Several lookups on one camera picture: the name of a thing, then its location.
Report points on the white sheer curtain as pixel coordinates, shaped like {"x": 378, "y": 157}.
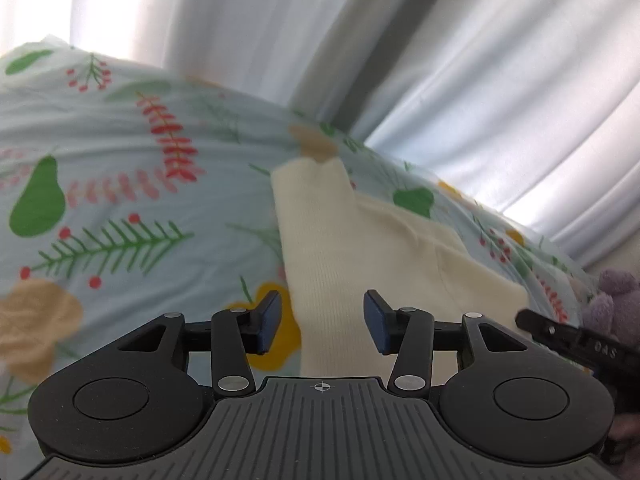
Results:
{"x": 529, "y": 106}

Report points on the purple plush toy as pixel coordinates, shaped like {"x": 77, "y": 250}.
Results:
{"x": 614, "y": 312}

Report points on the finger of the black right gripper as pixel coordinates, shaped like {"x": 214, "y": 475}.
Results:
{"x": 615, "y": 365}

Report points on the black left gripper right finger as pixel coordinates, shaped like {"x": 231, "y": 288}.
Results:
{"x": 412, "y": 335}

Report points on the cream knit sweater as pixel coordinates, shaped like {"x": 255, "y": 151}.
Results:
{"x": 338, "y": 243}

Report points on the floral light blue bedsheet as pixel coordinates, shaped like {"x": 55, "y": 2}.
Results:
{"x": 128, "y": 192}

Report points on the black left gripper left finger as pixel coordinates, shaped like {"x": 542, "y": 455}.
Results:
{"x": 230, "y": 337}

